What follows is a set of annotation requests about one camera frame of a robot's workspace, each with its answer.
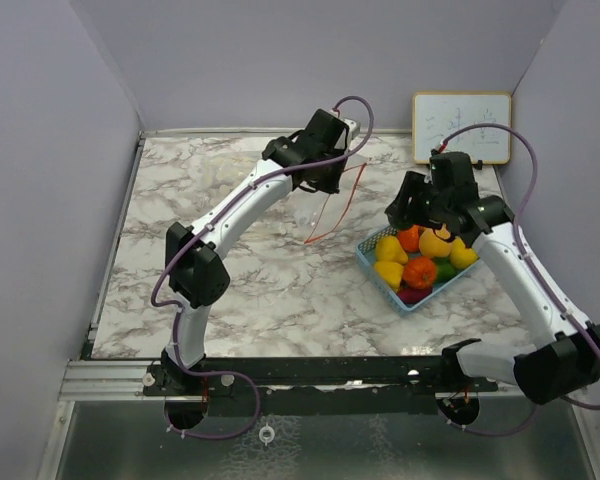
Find yellow toy pepper lower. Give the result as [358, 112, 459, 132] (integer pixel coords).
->
[374, 261, 404, 292]

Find clear zip bag orange zipper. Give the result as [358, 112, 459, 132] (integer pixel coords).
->
[204, 149, 374, 245]

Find light blue perforated basket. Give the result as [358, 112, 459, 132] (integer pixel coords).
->
[356, 225, 479, 316]

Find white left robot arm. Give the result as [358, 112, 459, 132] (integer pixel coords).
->
[163, 109, 360, 395]

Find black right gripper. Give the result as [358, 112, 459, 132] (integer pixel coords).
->
[389, 172, 449, 231]

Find orange toy pumpkin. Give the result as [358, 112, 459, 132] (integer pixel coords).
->
[403, 256, 436, 289]

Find yellow toy lemon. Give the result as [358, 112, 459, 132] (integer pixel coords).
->
[449, 237, 479, 270]

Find orange yellow toy mango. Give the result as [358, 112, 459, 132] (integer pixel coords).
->
[419, 226, 452, 258]

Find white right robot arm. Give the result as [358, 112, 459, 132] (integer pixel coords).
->
[385, 152, 600, 405]

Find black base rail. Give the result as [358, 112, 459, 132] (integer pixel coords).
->
[142, 355, 497, 417]

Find yellow toy pepper upper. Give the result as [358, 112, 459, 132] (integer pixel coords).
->
[374, 235, 409, 265]

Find yellow toy pepper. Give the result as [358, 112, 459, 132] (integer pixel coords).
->
[374, 235, 409, 265]
[374, 261, 404, 292]

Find purple toy eggplant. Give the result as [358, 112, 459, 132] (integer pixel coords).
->
[397, 286, 433, 305]

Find aluminium frame rail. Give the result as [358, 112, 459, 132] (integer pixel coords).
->
[59, 360, 152, 402]

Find orange toy pepper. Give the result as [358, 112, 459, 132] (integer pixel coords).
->
[396, 225, 421, 253]

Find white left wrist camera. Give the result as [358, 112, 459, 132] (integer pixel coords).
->
[332, 110, 361, 146]

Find small whiteboard with writing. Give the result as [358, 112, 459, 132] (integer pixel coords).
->
[412, 91, 512, 165]

